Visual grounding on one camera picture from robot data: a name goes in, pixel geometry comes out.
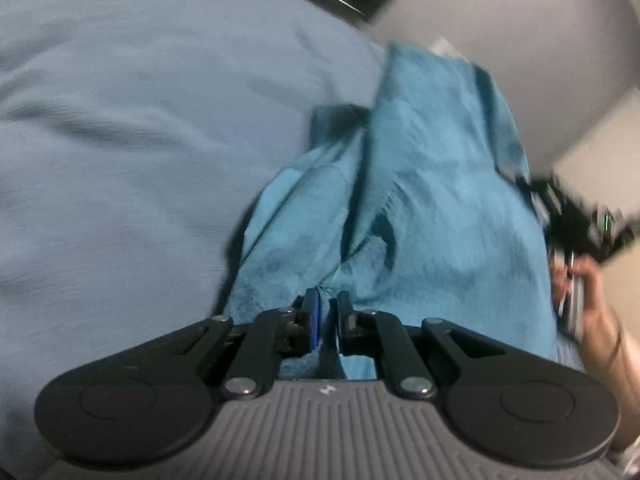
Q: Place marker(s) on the white room door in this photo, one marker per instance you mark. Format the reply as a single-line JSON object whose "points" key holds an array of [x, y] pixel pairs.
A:
{"points": [[602, 169]]}

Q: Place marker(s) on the person right hand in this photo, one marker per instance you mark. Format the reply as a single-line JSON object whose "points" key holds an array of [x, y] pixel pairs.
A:
{"points": [[608, 352]]}

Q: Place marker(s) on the light blue bed blanket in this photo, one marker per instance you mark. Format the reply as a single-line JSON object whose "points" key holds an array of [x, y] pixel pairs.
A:
{"points": [[134, 135]]}

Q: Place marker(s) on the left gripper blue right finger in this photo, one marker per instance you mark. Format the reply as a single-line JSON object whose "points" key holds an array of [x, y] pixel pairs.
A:
{"points": [[357, 331]]}

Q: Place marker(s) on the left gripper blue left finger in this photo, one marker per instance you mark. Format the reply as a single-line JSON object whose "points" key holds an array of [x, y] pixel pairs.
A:
{"points": [[300, 324]]}

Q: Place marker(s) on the teal tie-dye hoodie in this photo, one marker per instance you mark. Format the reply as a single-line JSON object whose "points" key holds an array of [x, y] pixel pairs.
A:
{"points": [[403, 205]]}

